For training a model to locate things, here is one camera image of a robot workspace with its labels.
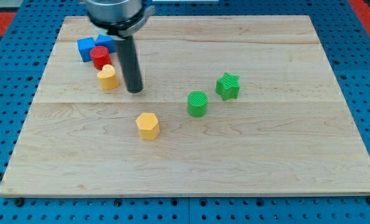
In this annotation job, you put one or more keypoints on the blue cube block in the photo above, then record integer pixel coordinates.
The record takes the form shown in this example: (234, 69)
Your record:
(84, 47)

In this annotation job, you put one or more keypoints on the red cylinder block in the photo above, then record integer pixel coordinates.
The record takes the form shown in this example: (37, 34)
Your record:
(100, 57)

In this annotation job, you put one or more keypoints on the yellow hexagon block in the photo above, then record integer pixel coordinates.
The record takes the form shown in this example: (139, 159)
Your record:
(148, 126)

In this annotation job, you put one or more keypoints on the green star block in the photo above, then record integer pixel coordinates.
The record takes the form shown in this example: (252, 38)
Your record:
(227, 87)

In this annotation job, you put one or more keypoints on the yellow heart block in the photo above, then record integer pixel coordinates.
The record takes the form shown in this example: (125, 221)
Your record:
(107, 77)

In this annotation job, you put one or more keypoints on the green cylinder block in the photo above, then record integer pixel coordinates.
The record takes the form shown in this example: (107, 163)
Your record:
(197, 103)

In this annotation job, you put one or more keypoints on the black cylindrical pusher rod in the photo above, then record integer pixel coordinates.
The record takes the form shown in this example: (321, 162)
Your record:
(127, 55)

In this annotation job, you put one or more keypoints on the blue triangle block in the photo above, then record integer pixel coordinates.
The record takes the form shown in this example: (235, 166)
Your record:
(106, 41)

